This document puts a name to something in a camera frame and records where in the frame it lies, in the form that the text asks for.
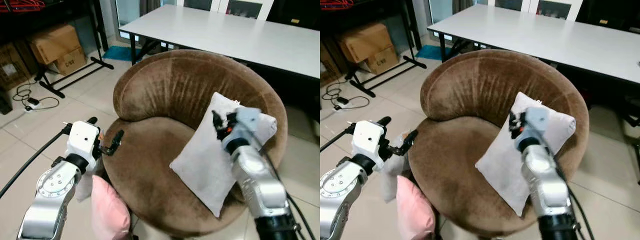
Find grey square pillow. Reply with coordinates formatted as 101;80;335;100
169;92;278;219
381;132;414;203
75;156;106;202
475;91;577;218

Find brown round velvet sofa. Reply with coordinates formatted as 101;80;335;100
407;48;591;238
101;49;289;238

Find pink pillow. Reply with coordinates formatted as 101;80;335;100
396;175;437;240
91;175;132;240

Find teal floor mat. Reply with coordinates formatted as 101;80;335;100
102;45;132;62
415;44;444;61

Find black metal clothes rack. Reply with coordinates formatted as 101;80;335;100
345;0;428;99
34;0;115;99

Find small printed cardboard box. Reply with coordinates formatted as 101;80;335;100
366;46;400;75
52;47;87;76

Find dark labelled cardboard box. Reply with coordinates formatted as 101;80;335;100
320;43;342;85
0;42;32;92

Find large cardboard box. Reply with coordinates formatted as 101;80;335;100
28;23;82;65
337;22;394;64

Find white table with black legs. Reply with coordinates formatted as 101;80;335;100
427;4;640;85
118;4;321;80

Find black chair base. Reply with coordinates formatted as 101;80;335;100
620;109;640;187

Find white glass door cabinet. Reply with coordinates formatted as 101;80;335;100
175;0;275;21
487;0;584;21

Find red clothes hangers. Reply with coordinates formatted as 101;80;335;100
320;0;354;11
0;0;46;14

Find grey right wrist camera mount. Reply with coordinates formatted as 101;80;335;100
524;106;550;132
234;106;262;134

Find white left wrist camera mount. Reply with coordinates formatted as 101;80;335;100
351;120;386;169
65;120;101;169

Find power adapter with black cable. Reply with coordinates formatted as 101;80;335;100
324;82;371;112
12;82;60;114

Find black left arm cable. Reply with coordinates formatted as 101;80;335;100
0;125;72;199
320;125;357;153

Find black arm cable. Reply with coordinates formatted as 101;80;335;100
547;137;597;240
0;125;72;199
252;135;317;240
320;125;357;153

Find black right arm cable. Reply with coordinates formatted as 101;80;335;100
547;137;597;240
252;135;317;240

